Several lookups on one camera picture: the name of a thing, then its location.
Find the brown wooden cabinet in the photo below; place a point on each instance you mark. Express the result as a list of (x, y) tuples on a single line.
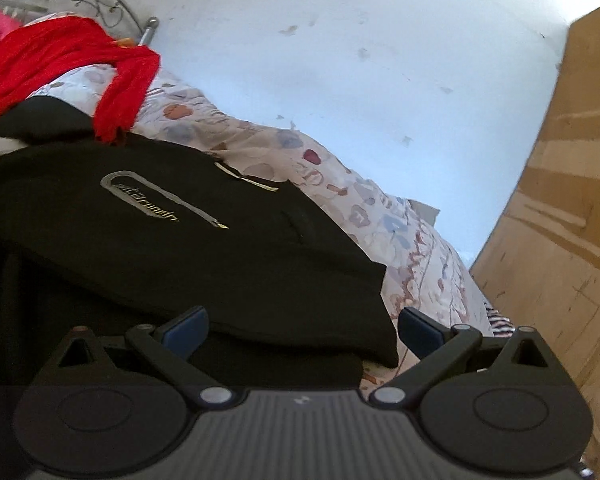
[(570, 185)]

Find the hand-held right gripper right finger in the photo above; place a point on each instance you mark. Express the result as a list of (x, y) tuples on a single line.
[(421, 334)]

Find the circle patterned bedspread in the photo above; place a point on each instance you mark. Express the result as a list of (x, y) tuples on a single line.
[(290, 152)]

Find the black white striped cloth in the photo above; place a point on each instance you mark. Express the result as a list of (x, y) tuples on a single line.
[(497, 322)]

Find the red knit garment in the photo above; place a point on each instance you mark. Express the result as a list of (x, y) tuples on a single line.
[(55, 55)]

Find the black printed t-shirt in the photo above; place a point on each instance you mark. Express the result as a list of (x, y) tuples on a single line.
[(205, 240)]

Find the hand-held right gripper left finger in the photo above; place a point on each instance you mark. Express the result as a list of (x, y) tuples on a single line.
[(184, 334)]

